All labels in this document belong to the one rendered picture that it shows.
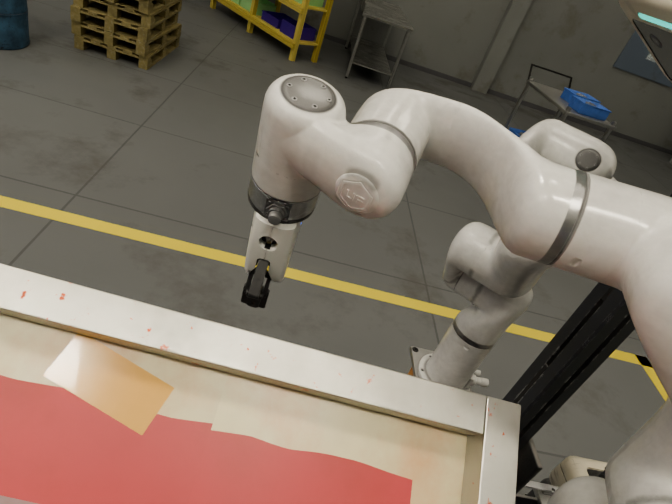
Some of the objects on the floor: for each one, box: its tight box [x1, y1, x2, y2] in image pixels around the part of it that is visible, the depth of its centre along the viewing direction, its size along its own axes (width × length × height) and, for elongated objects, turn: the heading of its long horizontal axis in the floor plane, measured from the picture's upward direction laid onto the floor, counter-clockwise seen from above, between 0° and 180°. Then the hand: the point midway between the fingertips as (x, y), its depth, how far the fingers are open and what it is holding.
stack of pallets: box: [70, 0, 182, 70], centre depth 511 cm, size 116×79×82 cm
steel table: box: [345, 0, 414, 89], centre depth 756 cm, size 74×196×101 cm, turn 157°
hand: (263, 271), depth 64 cm, fingers open, 8 cm apart
